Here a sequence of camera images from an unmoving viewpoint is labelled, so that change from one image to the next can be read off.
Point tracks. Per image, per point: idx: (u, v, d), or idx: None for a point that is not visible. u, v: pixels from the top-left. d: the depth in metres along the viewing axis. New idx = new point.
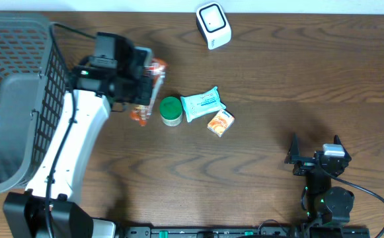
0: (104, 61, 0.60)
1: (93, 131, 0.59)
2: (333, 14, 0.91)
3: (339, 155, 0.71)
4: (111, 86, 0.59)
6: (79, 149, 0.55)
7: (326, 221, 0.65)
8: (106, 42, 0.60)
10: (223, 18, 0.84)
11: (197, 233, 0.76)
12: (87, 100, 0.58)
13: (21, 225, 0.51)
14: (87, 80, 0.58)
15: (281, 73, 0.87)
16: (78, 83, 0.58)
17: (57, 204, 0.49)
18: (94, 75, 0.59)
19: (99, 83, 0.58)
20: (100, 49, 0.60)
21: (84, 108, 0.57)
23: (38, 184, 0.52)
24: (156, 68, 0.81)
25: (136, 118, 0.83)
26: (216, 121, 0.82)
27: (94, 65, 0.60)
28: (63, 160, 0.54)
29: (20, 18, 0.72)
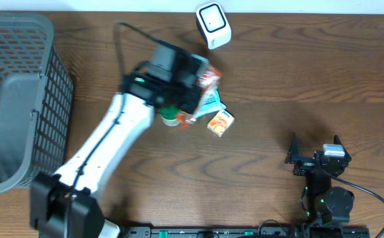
0: (158, 72, 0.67)
1: (130, 136, 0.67)
2: (333, 14, 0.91)
3: (339, 155, 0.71)
4: (156, 97, 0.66)
6: (114, 150, 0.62)
7: (326, 222, 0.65)
8: (165, 55, 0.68)
10: (223, 18, 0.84)
11: (197, 233, 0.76)
12: (133, 108, 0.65)
13: (41, 206, 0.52)
14: (139, 85, 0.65)
15: (281, 73, 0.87)
16: (131, 87, 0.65)
17: (80, 197, 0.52)
18: (147, 83, 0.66)
19: (149, 94, 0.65)
20: (159, 59, 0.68)
21: (131, 114, 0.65)
23: (69, 171, 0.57)
24: (210, 77, 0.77)
25: (180, 120, 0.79)
26: (216, 121, 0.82)
27: (150, 73, 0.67)
28: (96, 155, 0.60)
29: (19, 19, 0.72)
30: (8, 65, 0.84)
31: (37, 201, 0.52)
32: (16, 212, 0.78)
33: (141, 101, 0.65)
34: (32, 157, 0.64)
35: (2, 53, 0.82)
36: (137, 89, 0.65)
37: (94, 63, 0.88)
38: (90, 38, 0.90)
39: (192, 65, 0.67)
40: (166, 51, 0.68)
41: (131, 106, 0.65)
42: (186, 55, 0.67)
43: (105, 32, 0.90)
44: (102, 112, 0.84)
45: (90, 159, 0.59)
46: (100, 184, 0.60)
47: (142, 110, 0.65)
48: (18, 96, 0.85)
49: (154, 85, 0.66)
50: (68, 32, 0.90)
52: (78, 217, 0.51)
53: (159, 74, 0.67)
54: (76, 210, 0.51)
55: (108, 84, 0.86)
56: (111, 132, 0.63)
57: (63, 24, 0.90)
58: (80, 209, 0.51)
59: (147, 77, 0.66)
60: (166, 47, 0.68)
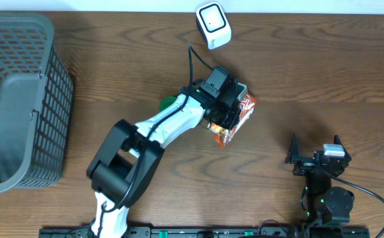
0: (215, 88, 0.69)
1: (184, 127, 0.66)
2: (333, 14, 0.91)
3: (339, 155, 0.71)
4: (207, 110, 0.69)
6: (175, 129, 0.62)
7: (327, 221, 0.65)
8: (222, 76, 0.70)
10: (223, 18, 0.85)
11: (197, 234, 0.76)
12: (193, 107, 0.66)
13: (112, 150, 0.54)
14: (197, 95, 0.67)
15: (281, 73, 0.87)
16: (191, 94, 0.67)
17: (153, 143, 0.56)
18: (203, 94, 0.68)
19: (203, 102, 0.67)
20: (215, 79, 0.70)
21: (192, 107, 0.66)
23: (143, 125, 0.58)
24: (248, 104, 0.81)
25: (217, 139, 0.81)
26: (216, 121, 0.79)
27: (203, 88, 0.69)
28: (164, 124, 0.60)
29: (20, 18, 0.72)
30: (8, 65, 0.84)
31: (112, 141, 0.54)
32: (16, 212, 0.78)
33: (197, 106, 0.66)
34: (32, 157, 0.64)
35: (2, 53, 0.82)
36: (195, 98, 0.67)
37: (95, 62, 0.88)
38: (90, 38, 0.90)
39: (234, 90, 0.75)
40: (222, 73, 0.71)
41: (192, 104, 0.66)
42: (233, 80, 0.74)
43: (105, 32, 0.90)
44: (102, 111, 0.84)
45: (160, 125, 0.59)
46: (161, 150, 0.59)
47: (197, 110, 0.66)
48: (18, 96, 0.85)
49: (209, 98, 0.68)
50: (68, 32, 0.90)
52: (149, 164, 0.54)
53: (215, 91, 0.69)
54: (149, 154, 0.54)
55: (108, 84, 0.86)
56: (175, 116, 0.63)
57: (63, 24, 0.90)
58: (153, 154, 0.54)
59: (203, 91, 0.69)
60: (221, 70, 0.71)
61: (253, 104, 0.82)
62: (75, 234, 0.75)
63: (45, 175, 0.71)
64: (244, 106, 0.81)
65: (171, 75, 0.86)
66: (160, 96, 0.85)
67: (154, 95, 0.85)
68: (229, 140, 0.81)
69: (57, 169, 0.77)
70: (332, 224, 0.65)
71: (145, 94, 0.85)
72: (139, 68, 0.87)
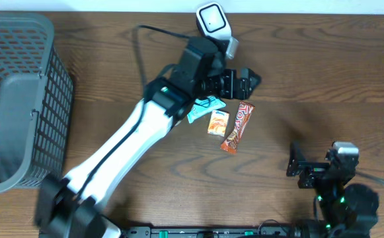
0: (186, 77, 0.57)
1: (151, 141, 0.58)
2: (332, 14, 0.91)
3: (353, 152, 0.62)
4: (181, 109, 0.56)
6: (126, 159, 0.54)
7: (351, 227, 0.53)
8: (193, 57, 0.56)
10: (223, 18, 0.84)
11: (197, 234, 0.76)
12: (158, 112, 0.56)
13: (44, 213, 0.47)
14: (161, 98, 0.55)
15: (280, 73, 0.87)
16: (153, 96, 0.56)
17: (88, 201, 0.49)
18: (172, 90, 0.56)
19: (171, 104, 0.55)
20: (186, 62, 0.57)
21: (153, 117, 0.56)
23: (78, 175, 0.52)
24: (248, 108, 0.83)
25: (225, 147, 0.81)
26: (215, 123, 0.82)
27: (172, 82, 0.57)
28: (112, 157, 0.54)
29: (20, 18, 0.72)
30: (8, 65, 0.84)
31: (42, 203, 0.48)
32: (16, 212, 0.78)
33: (164, 110, 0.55)
34: (32, 157, 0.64)
35: (2, 53, 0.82)
36: (160, 101, 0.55)
37: (95, 63, 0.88)
38: (90, 38, 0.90)
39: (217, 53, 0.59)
40: (197, 47, 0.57)
41: (156, 108, 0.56)
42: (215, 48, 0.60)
43: (105, 32, 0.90)
44: (102, 111, 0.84)
45: (102, 166, 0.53)
46: (114, 186, 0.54)
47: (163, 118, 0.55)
48: (18, 96, 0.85)
49: (180, 96, 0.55)
50: (68, 32, 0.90)
52: (82, 226, 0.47)
53: (186, 81, 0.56)
54: (81, 213, 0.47)
55: (108, 84, 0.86)
56: (127, 141, 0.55)
57: (63, 24, 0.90)
58: (88, 213, 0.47)
59: (170, 86, 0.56)
60: (193, 47, 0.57)
61: (252, 108, 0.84)
62: None
63: (45, 175, 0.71)
64: (244, 111, 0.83)
65: None
66: None
67: None
68: (238, 143, 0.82)
69: (57, 169, 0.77)
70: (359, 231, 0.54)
71: None
72: (139, 67, 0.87)
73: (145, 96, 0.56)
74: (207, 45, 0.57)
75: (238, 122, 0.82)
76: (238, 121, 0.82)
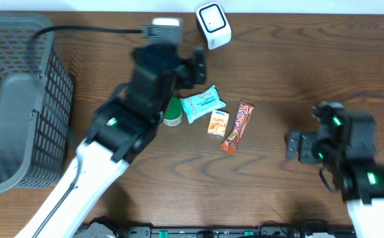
0: (141, 101, 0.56)
1: (100, 190, 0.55)
2: (333, 14, 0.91)
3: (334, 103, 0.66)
4: (137, 141, 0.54)
6: (70, 221, 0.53)
7: (351, 138, 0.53)
8: (147, 78, 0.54)
10: (223, 18, 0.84)
11: (197, 233, 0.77)
12: (111, 143, 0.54)
13: None
14: (114, 128, 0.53)
15: (281, 73, 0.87)
16: (100, 133, 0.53)
17: None
18: (123, 121, 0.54)
19: (123, 140, 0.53)
20: (139, 85, 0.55)
21: (92, 169, 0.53)
23: None
24: (248, 108, 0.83)
25: (225, 147, 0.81)
26: (215, 123, 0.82)
27: (124, 113, 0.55)
28: (51, 223, 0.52)
29: (20, 18, 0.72)
30: (9, 65, 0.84)
31: None
32: (16, 212, 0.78)
33: (118, 142, 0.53)
34: (32, 157, 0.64)
35: (2, 53, 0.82)
36: (112, 132, 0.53)
37: (94, 63, 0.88)
38: (90, 38, 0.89)
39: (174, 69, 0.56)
40: (149, 69, 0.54)
41: (108, 142, 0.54)
42: (168, 62, 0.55)
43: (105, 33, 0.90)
44: None
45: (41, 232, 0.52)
46: None
47: (116, 157, 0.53)
48: (18, 96, 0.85)
49: (137, 124, 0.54)
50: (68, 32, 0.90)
52: None
53: (143, 106, 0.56)
54: None
55: (108, 84, 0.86)
56: (69, 196, 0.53)
57: (63, 24, 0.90)
58: None
59: (124, 114, 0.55)
60: (146, 67, 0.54)
61: (252, 108, 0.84)
62: None
63: (45, 175, 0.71)
64: (244, 111, 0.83)
65: None
66: None
67: None
68: (238, 143, 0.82)
69: (57, 169, 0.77)
70: (365, 141, 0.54)
71: None
72: None
73: (91, 131, 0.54)
74: (159, 65, 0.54)
75: (238, 122, 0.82)
76: (238, 121, 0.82)
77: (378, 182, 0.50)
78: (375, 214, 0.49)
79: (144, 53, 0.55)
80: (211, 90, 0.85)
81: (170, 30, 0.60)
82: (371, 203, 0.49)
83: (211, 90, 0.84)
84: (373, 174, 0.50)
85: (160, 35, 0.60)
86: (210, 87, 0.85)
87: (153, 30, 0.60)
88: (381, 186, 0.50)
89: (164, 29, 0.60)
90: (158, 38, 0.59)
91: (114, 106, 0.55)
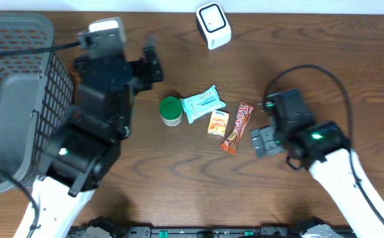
0: (96, 121, 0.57)
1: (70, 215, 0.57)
2: (333, 14, 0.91)
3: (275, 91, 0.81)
4: (97, 164, 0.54)
6: None
7: (284, 108, 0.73)
8: (94, 96, 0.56)
10: (223, 18, 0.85)
11: (197, 233, 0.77)
12: (67, 172, 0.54)
13: None
14: (68, 157, 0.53)
15: (281, 73, 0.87)
16: (55, 162, 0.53)
17: None
18: (75, 149, 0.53)
19: (81, 166, 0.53)
20: (88, 105, 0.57)
21: (50, 205, 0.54)
23: None
24: (247, 108, 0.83)
25: (225, 147, 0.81)
26: (214, 123, 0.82)
27: (78, 139, 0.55)
28: None
29: (20, 18, 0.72)
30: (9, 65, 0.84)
31: None
32: (16, 212, 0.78)
33: (75, 170, 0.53)
34: (32, 157, 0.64)
35: None
36: (65, 162, 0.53)
37: None
38: None
39: (123, 84, 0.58)
40: (94, 87, 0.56)
41: (64, 172, 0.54)
42: (117, 77, 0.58)
43: None
44: None
45: None
46: None
47: (75, 186, 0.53)
48: (18, 96, 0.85)
49: (94, 147, 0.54)
50: (67, 32, 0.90)
52: None
53: (96, 125, 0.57)
54: None
55: None
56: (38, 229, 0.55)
57: (63, 24, 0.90)
58: None
59: (78, 139, 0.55)
60: (94, 86, 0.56)
61: (252, 108, 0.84)
62: (75, 234, 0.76)
63: None
64: (244, 111, 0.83)
65: (171, 75, 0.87)
66: (160, 96, 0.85)
67: (154, 96, 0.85)
68: (238, 143, 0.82)
69: None
70: (297, 112, 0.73)
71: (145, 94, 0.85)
72: None
73: (45, 163, 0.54)
74: (107, 82, 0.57)
75: (238, 122, 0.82)
76: (238, 121, 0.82)
77: (322, 136, 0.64)
78: (333, 170, 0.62)
79: (91, 69, 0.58)
80: (211, 90, 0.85)
81: (111, 32, 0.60)
82: (326, 159, 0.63)
83: (211, 90, 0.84)
84: (316, 133, 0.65)
85: (100, 41, 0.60)
86: (210, 87, 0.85)
87: (92, 38, 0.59)
88: (328, 140, 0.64)
89: (104, 34, 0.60)
90: (101, 45, 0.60)
91: (67, 133, 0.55)
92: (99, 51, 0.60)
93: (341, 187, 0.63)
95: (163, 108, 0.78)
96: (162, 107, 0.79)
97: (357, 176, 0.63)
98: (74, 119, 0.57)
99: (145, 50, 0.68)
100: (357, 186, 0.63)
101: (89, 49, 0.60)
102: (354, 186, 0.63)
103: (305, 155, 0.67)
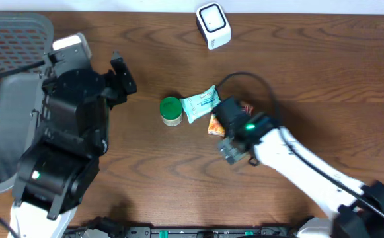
0: (71, 137, 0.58)
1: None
2: (333, 14, 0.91)
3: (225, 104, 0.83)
4: (73, 183, 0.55)
6: None
7: (225, 112, 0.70)
8: (67, 110, 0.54)
10: (223, 18, 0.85)
11: (197, 233, 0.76)
12: (43, 194, 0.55)
13: None
14: (41, 180, 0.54)
15: (281, 73, 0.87)
16: (28, 184, 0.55)
17: None
18: (47, 170, 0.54)
19: (57, 186, 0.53)
20: (61, 121, 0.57)
21: (31, 228, 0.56)
23: None
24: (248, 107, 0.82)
25: None
26: (214, 124, 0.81)
27: (49, 160, 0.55)
28: None
29: (21, 19, 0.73)
30: (9, 65, 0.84)
31: None
32: None
33: (51, 192, 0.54)
34: None
35: (2, 53, 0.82)
36: (40, 184, 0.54)
37: (94, 63, 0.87)
38: (90, 38, 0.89)
39: (96, 94, 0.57)
40: (65, 101, 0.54)
41: (40, 194, 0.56)
42: (89, 88, 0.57)
43: (104, 32, 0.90)
44: None
45: None
46: None
47: (53, 204, 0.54)
48: (18, 96, 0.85)
49: (71, 164, 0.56)
50: (67, 32, 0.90)
52: None
53: (73, 141, 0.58)
54: None
55: None
56: None
57: (63, 24, 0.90)
58: None
59: (52, 158, 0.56)
60: (65, 100, 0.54)
61: (252, 108, 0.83)
62: (76, 234, 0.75)
63: None
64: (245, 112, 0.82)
65: (171, 75, 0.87)
66: (160, 96, 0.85)
67: (154, 96, 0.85)
68: None
69: None
70: (235, 114, 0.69)
71: (145, 94, 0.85)
72: (139, 68, 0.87)
73: (19, 189, 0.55)
74: (80, 94, 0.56)
75: None
76: None
77: (254, 125, 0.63)
78: (267, 147, 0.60)
79: (61, 82, 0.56)
80: (211, 90, 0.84)
81: (76, 47, 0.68)
82: (262, 141, 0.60)
83: (211, 90, 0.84)
84: (250, 124, 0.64)
85: (66, 57, 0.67)
86: (211, 87, 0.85)
87: (56, 55, 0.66)
88: (259, 126, 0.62)
89: (69, 49, 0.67)
90: (67, 61, 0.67)
91: (38, 153, 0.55)
92: (65, 67, 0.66)
93: (281, 160, 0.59)
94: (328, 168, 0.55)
95: (163, 107, 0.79)
96: (162, 107, 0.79)
97: (290, 143, 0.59)
98: (47, 137, 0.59)
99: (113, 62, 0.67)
100: (293, 153, 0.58)
101: (55, 66, 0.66)
102: (289, 155, 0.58)
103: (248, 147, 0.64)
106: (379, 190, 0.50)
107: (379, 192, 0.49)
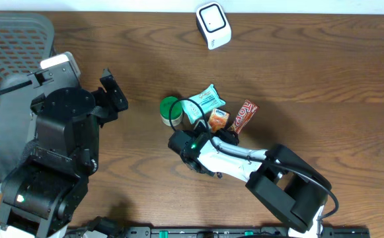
0: (59, 156, 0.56)
1: None
2: (332, 14, 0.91)
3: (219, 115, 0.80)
4: (60, 204, 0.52)
6: None
7: (173, 142, 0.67)
8: (55, 129, 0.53)
10: (223, 18, 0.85)
11: (197, 234, 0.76)
12: (30, 217, 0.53)
13: None
14: (27, 201, 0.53)
15: (281, 73, 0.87)
16: (14, 208, 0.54)
17: None
18: (32, 194, 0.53)
19: (45, 207, 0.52)
20: (49, 142, 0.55)
21: None
23: None
24: (250, 107, 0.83)
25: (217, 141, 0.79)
26: (212, 122, 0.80)
27: (36, 182, 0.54)
28: None
29: (20, 18, 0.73)
30: (8, 65, 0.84)
31: None
32: None
33: (38, 215, 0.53)
34: None
35: (2, 53, 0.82)
36: (28, 207, 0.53)
37: (95, 63, 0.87)
38: (90, 38, 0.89)
39: (86, 114, 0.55)
40: (53, 119, 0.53)
41: (27, 217, 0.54)
42: (78, 107, 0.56)
43: (105, 32, 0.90)
44: None
45: None
46: None
47: (39, 228, 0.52)
48: (18, 96, 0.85)
49: (61, 184, 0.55)
50: (67, 32, 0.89)
52: None
53: (61, 160, 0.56)
54: None
55: None
56: None
57: (63, 24, 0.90)
58: None
59: (38, 180, 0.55)
60: (52, 118, 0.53)
61: (256, 108, 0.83)
62: (76, 234, 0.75)
63: None
64: (248, 109, 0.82)
65: (171, 75, 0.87)
66: (160, 96, 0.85)
67: (154, 96, 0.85)
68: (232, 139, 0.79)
69: None
70: (186, 140, 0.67)
71: (145, 94, 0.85)
72: (139, 68, 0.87)
73: (4, 215, 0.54)
74: (69, 112, 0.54)
75: (238, 118, 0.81)
76: (238, 118, 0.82)
77: (197, 145, 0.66)
78: (209, 162, 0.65)
79: (50, 101, 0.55)
80: (210, 88, 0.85)
81: (64, 67, 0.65)
82: (201, 156, 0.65)
83: (211, 90, 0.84)
84: (192, 143, 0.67)
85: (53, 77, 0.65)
86: (209, 86, 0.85)
87: (44, 74, 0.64)
88: (201, 143, 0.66)
89: (57, 68, 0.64)
90: (55, 80, 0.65)
91: (24, 176, 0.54)
92: (53, 86, 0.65)
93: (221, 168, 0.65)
94: (241, 149, 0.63)
95: (163, 107, 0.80)
96: (162, 107, 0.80)
97: (215, 143, 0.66)
98: (35, 157, 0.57)
99: (104, 79, 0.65)
100: (220, 152, 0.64)
101: (43, 86, 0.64)
102: (218, 154, 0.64)
103: (198, 164, 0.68)
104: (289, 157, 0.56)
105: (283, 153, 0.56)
106: (279, 150, 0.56)
107: (277, 151, 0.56)
